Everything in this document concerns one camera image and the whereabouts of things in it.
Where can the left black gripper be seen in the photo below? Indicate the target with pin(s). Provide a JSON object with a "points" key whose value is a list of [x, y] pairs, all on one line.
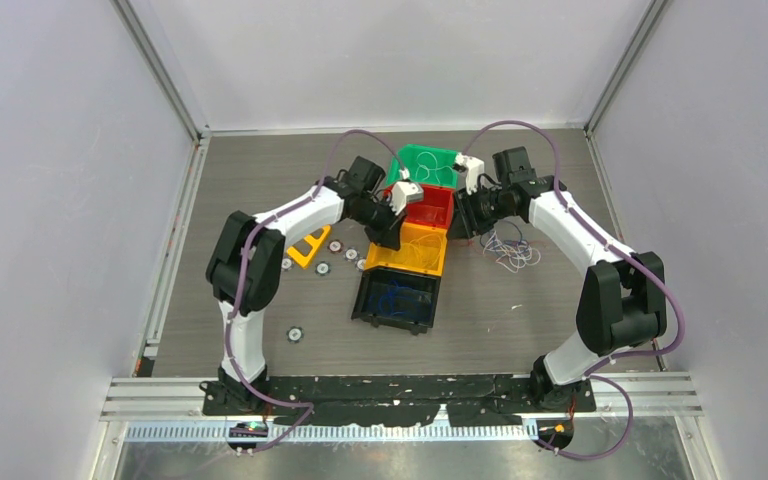
{"points": [[388, 235]]}

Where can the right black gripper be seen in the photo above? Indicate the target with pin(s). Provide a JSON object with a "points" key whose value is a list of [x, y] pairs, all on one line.
{"points": [[466, 222]]}

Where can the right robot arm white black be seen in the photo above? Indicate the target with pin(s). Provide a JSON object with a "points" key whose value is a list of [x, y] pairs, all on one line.
{"points": [[621, 305]]}

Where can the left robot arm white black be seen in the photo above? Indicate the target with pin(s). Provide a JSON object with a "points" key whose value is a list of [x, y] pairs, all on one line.
{"points": [[244, 270]]}

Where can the red plastic bin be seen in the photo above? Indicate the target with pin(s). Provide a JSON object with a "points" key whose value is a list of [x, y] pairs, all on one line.
{"points": [[434, 210]]}

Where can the round disc middle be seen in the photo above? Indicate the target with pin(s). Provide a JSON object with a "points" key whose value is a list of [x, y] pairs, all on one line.
{"points": [[351, 254]]}

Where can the yellow plastic bin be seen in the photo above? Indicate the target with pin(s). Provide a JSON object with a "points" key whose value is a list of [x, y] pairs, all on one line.
{"points": [[422, 251]]}

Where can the round disc red centre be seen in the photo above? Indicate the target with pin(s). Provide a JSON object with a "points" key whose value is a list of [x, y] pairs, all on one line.
{"points": [[335, 246]]}

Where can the green plastic bin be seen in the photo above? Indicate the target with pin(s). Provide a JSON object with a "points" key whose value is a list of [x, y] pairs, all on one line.
{"points": [[426, 165]]}

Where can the round disc lower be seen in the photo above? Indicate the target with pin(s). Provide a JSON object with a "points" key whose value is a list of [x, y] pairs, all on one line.
{"points": [[322, 268]]}

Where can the black plastic bin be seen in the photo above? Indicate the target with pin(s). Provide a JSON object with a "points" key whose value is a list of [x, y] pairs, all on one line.
{"points": [[397, 299]]}

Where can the yellow triangular plastic piece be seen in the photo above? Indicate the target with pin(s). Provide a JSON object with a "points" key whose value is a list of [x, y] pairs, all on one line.
{"points": [[304, 251]]}

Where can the lone round disc front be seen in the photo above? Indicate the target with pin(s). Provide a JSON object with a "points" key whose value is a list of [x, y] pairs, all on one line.
{"points": [[295, 335]]}

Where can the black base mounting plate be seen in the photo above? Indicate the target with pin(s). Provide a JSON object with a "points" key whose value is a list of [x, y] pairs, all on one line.
{"points": [[394, 401]]}

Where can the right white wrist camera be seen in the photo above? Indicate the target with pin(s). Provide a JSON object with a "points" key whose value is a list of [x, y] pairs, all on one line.
{"points": [[471, 169]]}

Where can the aluminium frame rail front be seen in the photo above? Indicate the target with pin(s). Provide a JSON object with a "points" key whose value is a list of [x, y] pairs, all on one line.
{"points": [[152, 410]]}

